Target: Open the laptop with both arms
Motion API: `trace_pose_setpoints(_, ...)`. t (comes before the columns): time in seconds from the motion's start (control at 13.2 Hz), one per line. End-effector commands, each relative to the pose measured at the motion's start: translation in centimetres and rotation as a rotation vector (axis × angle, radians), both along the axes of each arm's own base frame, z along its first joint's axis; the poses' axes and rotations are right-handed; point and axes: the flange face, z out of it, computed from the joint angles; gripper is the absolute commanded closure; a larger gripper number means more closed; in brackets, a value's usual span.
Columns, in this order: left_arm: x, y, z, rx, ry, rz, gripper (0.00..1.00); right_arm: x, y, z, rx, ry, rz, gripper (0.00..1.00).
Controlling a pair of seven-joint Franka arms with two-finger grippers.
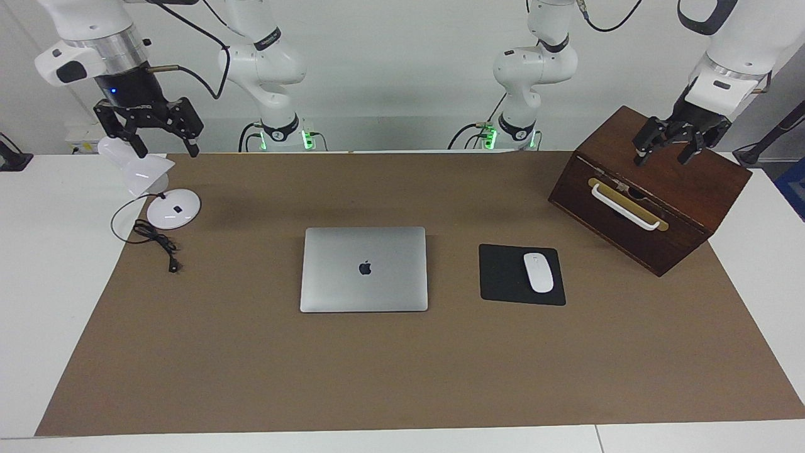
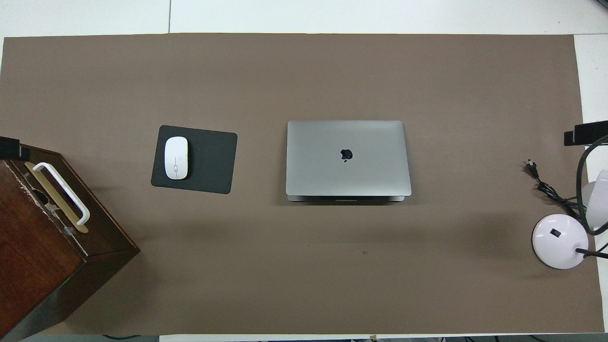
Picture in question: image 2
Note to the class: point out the white computer mouse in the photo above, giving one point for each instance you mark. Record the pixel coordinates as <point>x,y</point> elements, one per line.
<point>176,156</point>

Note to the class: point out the black mouse pad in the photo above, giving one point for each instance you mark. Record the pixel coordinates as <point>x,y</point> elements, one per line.
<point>209,161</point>

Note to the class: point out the white desk lamp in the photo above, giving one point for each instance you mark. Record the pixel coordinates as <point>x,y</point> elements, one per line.
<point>555,247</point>

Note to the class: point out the brown table mat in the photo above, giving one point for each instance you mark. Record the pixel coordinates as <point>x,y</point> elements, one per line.
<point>332,275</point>

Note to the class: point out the silver Apple laptop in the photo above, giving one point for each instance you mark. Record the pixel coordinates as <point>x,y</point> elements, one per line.
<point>323,161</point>

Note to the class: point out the dark wooden box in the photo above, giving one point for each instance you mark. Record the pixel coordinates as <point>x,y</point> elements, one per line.
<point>28,247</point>

